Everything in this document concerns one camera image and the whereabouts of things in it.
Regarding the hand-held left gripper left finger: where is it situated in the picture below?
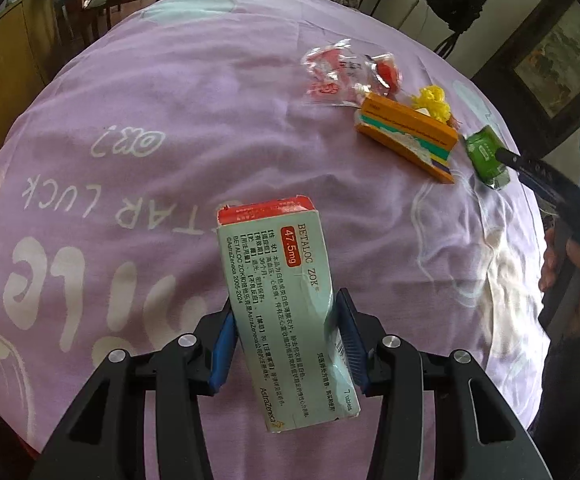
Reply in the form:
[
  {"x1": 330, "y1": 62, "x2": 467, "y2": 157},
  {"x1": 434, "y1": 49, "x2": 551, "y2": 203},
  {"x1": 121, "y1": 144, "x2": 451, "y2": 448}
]
[{"x1": 30, "y1": 305, "x2": 238, "y2": 480}]

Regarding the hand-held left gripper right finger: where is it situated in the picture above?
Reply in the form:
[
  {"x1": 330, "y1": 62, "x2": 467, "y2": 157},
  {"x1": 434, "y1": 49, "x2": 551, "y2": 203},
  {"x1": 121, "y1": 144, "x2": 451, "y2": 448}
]
[{"x1": 335, "y1": 287, "x2": 555, "y2": 480}]

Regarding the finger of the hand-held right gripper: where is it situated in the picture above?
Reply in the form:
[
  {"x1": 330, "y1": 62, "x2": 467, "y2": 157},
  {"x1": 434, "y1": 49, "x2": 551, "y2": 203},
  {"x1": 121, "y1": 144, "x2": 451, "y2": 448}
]
[{"x1": 494, "y1": 147, "x2": 573, "y2": 206}]

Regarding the green packet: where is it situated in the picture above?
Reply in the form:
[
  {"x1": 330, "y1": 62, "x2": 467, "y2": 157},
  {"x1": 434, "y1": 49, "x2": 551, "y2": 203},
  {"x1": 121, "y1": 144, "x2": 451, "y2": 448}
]
[{"x1": 462, "y1": 127, "x2": 511, "y2": 191}]

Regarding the white red medicine box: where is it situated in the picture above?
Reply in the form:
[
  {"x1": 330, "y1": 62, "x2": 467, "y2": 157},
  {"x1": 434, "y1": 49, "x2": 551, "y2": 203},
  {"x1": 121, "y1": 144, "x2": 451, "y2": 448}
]
[{"x1": 216, "y1": 196, "x2": 361, "y2": 433}]

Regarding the person's right forearm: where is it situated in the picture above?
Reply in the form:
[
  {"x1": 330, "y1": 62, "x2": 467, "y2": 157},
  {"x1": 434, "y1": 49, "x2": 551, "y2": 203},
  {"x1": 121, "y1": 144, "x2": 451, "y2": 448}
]
[{"x1": 527, "y1": 317, "x2": 580, "y2": 461}]

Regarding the dark framed painting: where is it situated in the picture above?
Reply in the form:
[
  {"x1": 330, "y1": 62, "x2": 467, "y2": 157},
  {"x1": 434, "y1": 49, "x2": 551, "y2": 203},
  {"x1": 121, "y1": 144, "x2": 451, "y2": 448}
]
[{"x1": 472, "y1": 0, "x2": 580, "y2": 146}]

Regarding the yellow tassel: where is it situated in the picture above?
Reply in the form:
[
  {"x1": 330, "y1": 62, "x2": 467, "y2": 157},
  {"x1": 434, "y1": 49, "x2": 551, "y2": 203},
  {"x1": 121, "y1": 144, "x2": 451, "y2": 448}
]
[{"x1": 410, "y1": 86, "x2": 453, "y2": 123}]

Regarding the orange medicine box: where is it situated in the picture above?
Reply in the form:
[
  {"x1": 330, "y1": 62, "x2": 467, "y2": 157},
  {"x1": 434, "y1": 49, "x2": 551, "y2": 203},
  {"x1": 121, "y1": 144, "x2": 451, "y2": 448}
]
[{"x1": 354, "y1": 92, "x2": 459, "y2": 184}]

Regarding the black coat stand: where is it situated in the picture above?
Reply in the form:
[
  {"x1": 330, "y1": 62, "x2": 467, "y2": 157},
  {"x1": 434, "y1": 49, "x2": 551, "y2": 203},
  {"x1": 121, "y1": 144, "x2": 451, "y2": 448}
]
[{"x1": 432, "y1": 25, "x2": 463, "y2": 58}]

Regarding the purple printed blanket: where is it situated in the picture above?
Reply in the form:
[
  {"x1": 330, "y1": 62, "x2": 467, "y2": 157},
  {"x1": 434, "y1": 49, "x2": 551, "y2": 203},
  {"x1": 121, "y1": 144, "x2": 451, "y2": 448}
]
[{"x1": 0, "y1": 0, "x2": 545, "y2": 480}]

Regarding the clear red printed wrapper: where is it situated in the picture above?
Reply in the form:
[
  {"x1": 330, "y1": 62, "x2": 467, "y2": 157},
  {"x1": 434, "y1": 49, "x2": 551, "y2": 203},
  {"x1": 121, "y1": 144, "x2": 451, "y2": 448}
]
[{"x1": 302, "y1": 40, "x2": 371, "y2": 107}]

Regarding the wooden cabinet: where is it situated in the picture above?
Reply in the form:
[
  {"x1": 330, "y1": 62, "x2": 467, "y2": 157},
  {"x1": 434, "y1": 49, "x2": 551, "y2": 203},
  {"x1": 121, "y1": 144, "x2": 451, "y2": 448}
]
[{"x1": 0, "y1": 0, "x2": 78, "y2": 181}]

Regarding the blue chair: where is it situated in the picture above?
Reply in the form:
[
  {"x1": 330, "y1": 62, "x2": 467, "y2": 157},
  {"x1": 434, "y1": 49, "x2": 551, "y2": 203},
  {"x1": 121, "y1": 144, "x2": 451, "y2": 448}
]
[{"x1": 52, "y1": 0, "x2": 78, "y2": 41}]

